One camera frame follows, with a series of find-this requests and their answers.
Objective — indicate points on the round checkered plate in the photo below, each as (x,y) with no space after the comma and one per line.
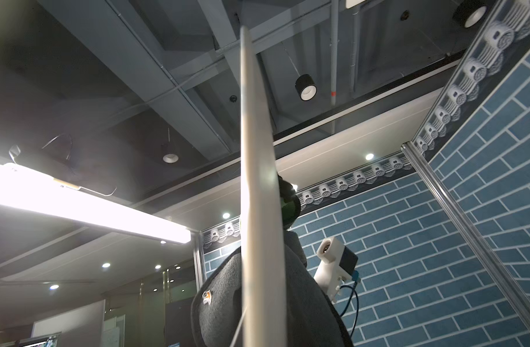
(263,249)

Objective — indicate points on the green grey microfibre cloth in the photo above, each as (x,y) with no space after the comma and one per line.
(311,318)

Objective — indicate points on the black hanging spotlight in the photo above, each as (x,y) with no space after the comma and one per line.
(306,87)

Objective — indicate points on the long ceiling light fixture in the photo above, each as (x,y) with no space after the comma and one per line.
(29,190)

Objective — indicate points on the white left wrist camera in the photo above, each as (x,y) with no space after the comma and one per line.
(337,266)

